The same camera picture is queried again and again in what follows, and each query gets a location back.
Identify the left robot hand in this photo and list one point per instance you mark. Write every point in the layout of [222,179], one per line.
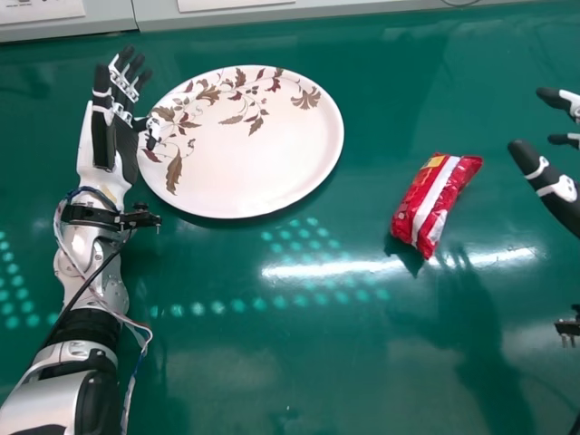
[106,149]

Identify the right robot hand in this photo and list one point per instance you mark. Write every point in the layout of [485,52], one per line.
[544,176]

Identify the red biscuit packet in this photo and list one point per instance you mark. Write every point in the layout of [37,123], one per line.
[430,204]

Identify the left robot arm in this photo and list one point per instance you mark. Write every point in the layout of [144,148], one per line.
[50,385]

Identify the plate with brown leaf pattern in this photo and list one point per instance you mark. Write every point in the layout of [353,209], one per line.
[254,172]

